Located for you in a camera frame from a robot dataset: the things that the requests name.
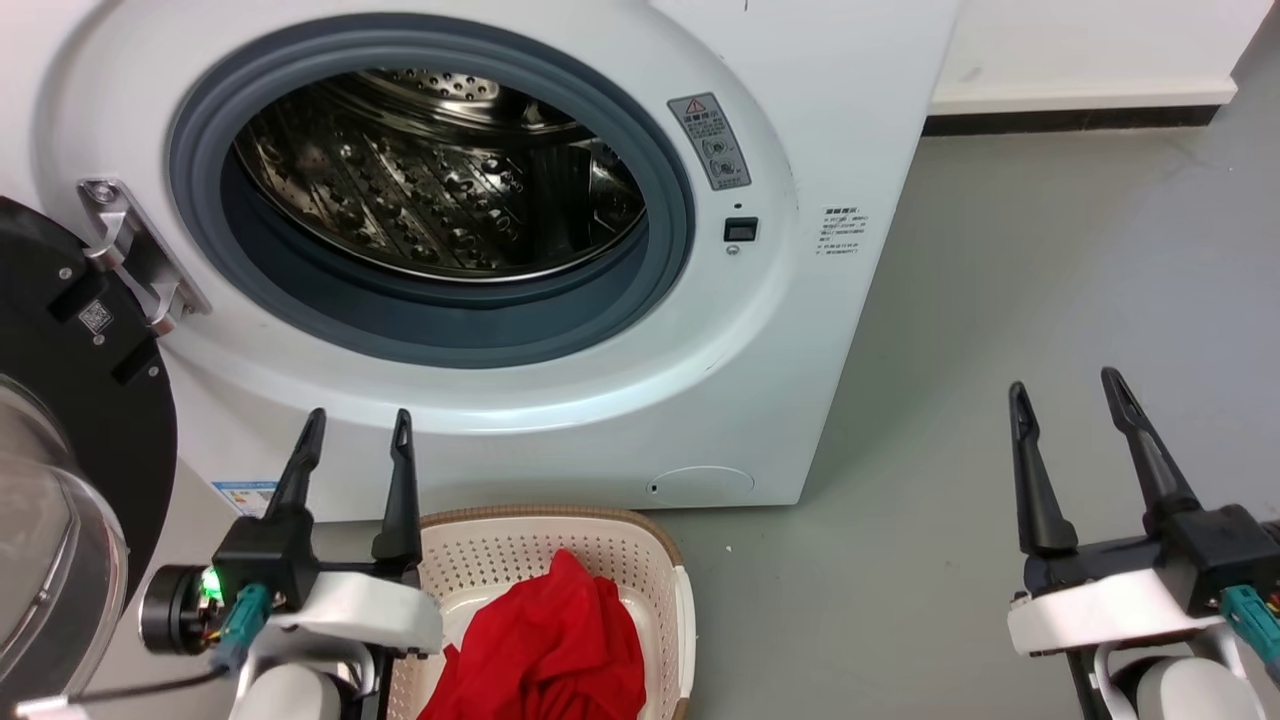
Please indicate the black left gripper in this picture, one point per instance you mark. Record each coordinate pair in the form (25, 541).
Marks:
(265, 555)

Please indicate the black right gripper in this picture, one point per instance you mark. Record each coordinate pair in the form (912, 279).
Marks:
(1220, 550)

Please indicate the red garment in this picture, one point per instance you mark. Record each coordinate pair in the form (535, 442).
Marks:
(550, 650)

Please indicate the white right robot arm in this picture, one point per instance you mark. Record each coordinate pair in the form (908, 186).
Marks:
(1190, 695)

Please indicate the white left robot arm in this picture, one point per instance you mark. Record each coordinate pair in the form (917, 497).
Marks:
(290, 695)

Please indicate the cream perforated plastic laundry basket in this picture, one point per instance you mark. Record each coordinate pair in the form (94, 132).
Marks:
(500, 560)

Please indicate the stainless steel washing machine drum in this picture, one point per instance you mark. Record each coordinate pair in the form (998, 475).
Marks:
(400, 190)

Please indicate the black round washer door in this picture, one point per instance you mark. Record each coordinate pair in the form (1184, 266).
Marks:
(60, 330)

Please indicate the blue energy label sticker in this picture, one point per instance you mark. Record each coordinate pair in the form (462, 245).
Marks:
(245, 498)

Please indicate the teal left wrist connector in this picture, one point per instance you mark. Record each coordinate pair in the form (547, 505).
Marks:
(243, 625)

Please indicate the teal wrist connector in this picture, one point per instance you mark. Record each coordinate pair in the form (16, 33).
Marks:
(243, 625)
(1255, 625)

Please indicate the grey rubber door gasket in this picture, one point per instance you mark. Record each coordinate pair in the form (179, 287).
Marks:
(440, 335)

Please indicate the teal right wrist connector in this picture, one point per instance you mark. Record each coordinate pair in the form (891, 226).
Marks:
(1255, 625)

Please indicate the QR code sticker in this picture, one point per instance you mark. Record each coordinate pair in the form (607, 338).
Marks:
(95, 318)

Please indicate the silver metal door hinge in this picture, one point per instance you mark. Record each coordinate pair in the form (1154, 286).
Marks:
(140, 260)

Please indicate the white front-load washing machine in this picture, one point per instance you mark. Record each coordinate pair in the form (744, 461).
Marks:
(800, 380)

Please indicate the clear glass door window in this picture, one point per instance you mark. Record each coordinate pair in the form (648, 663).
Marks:
(40, 550)

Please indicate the round white filter cover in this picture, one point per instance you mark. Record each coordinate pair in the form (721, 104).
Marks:
(700, 485)

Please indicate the small printed text label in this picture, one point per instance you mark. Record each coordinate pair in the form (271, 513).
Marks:
(843, 232)

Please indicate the white and black baseboard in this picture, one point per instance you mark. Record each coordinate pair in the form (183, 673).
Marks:
(1080, 108)

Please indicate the black door latch socket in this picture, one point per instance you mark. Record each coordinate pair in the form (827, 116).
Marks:
(741, 230)

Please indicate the grey warning sticker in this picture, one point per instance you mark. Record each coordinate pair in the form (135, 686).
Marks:
(710, 142)

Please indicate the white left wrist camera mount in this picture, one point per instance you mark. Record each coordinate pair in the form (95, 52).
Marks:
(370, 610)

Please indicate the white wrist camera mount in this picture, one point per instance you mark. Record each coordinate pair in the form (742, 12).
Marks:
(1090, 615)
(370, 610)

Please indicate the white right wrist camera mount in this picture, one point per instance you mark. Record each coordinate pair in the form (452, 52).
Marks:
(1090, 615)

